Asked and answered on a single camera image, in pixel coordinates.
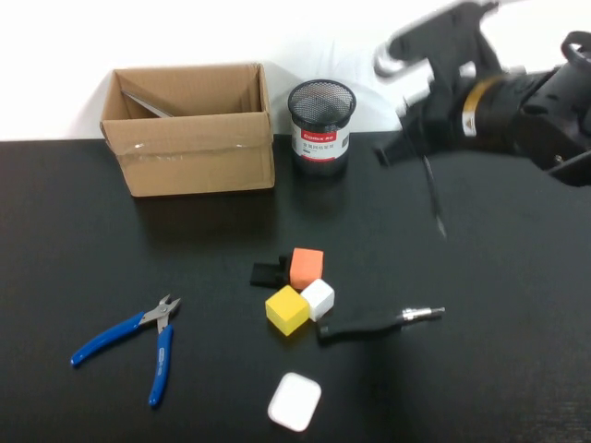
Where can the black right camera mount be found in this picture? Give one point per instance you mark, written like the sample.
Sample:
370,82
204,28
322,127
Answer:
452,27

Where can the white earbuds case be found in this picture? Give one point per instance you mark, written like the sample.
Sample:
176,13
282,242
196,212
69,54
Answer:
294,401

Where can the black mesh pen holder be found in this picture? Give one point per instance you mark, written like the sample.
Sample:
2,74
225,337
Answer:
321,147

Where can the brown cardboard box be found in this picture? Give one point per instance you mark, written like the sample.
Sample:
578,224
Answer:
194,157

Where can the black foam block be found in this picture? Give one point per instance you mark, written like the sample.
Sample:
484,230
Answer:
264,274

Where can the orange cube block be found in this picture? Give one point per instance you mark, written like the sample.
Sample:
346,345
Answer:
307,268

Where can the yellow cube block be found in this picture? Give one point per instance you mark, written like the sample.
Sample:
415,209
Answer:
285,309

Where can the white cube block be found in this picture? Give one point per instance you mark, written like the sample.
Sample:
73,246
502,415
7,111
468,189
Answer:
317,300

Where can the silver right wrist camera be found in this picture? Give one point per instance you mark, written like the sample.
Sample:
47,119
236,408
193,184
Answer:
397,62

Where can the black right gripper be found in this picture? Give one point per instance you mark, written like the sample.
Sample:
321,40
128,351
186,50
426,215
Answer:
438,115

